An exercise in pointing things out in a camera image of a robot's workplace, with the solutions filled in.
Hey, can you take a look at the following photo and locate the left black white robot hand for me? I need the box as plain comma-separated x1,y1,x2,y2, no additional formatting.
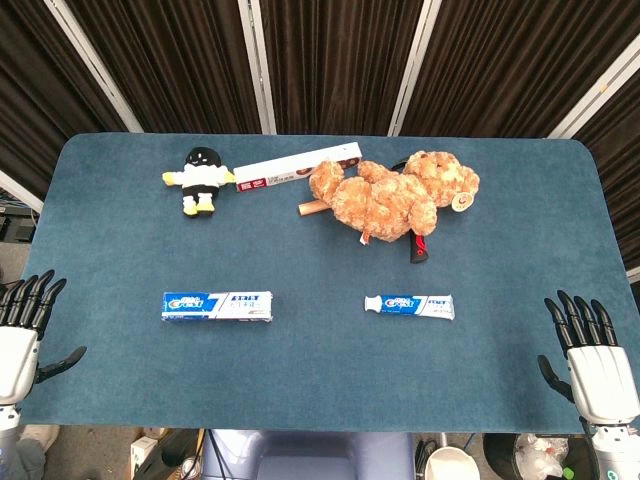
0,269,88,407

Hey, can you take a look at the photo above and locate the black trash bin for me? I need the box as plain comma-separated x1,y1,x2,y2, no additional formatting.
482,432,596,480

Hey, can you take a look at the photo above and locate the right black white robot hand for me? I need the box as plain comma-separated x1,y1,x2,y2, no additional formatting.
537,289,640,429

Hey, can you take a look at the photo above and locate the blue white toothpaste box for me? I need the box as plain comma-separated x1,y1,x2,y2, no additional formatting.
161,290,274,324

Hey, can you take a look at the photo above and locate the black white penguin plush doll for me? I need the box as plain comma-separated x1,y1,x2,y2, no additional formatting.
161,146,236,218

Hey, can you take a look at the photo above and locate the wooden rolling pin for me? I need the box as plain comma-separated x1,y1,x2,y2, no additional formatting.
297,199,334,217

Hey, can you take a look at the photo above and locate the lavender robot torso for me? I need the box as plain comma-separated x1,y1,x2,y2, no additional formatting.
199,429,416,480

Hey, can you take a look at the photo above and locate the black red handled hammer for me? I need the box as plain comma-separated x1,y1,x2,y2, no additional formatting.
391,158,431,265

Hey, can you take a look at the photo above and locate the blue felt table cover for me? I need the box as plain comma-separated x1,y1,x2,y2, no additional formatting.
19,132,630,435

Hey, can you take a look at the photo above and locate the blue white toothpaste tube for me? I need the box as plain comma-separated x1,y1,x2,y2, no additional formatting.
363,293,456,322

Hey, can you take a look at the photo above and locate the white red baking paper box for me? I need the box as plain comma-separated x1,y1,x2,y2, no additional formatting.
233,141,364,193

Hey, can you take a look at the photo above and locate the brown teddy bear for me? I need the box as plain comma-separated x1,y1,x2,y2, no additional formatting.
308,149,481,247

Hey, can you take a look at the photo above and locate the cardboard box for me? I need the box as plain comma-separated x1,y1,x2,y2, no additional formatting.
130,435,159,480

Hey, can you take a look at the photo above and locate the white bucket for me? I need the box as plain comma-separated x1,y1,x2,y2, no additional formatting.
424,446,481,480

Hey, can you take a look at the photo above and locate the dark brown curtain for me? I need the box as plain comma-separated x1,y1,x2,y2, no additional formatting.
0,0,640,251

